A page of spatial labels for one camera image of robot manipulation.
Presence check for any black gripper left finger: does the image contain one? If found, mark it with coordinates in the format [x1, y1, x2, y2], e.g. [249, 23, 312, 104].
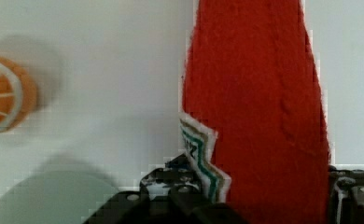
[83, 155, 249, 224]

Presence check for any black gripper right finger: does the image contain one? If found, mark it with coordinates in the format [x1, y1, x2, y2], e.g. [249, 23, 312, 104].
[328, 165, 364, 224]

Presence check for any red ketchup bottle plush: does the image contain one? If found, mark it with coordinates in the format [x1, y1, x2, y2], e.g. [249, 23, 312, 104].
[180, 0, 329, 224]

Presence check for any orange slice toy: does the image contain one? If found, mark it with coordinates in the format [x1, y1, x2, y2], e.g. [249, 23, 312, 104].
[0, 57, 37, 133]

